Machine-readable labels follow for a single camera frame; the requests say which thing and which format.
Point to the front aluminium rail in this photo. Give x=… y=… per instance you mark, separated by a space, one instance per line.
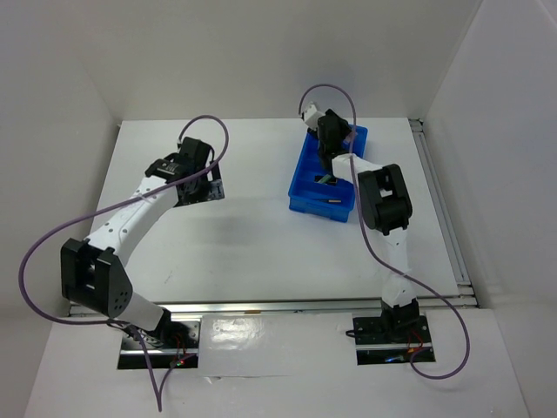
x=466 y=301

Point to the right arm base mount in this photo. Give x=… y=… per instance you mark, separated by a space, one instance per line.
x=393 y=336

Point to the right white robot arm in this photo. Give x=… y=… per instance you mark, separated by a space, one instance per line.
x=384 y=206

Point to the black gold lipstick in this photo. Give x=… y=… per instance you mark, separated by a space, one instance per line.
x=325 y=180

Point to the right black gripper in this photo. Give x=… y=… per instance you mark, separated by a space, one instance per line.
x=345 y=129

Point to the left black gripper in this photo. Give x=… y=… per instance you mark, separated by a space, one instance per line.
x=211 y=190

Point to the right side aluminium rail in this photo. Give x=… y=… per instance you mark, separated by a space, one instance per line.
x=446 y=226

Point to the aluminium rail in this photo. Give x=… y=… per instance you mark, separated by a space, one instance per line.
x=466 y=301
x=446 y=226

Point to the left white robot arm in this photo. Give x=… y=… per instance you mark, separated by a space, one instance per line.
x=93 y=269

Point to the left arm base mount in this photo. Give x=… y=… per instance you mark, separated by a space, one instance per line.
x=162 y=355

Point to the blue plastic organizer bin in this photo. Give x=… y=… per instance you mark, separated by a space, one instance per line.
x=304 y=192

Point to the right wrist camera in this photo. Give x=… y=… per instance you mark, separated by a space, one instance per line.
x=310 y=115

